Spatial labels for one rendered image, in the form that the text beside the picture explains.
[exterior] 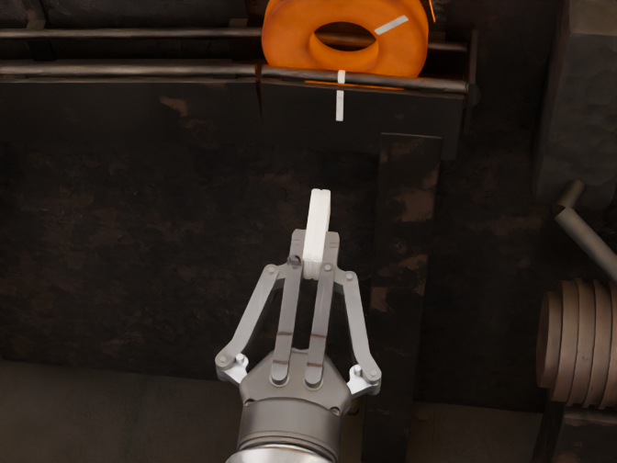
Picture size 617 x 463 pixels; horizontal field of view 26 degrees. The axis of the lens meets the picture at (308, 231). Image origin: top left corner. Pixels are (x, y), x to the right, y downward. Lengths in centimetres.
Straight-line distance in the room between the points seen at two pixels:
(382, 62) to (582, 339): 33
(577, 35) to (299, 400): 43
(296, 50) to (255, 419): 41
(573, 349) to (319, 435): 42
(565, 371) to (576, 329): 4
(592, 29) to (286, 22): 27
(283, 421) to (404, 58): 42
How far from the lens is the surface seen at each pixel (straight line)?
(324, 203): 109
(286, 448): 95
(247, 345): 103
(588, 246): 131
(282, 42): 125
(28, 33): 138
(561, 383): 134
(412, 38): 123
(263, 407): 97
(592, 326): 133
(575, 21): 120
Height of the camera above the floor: 160
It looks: 51 degrees down
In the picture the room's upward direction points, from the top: straight up
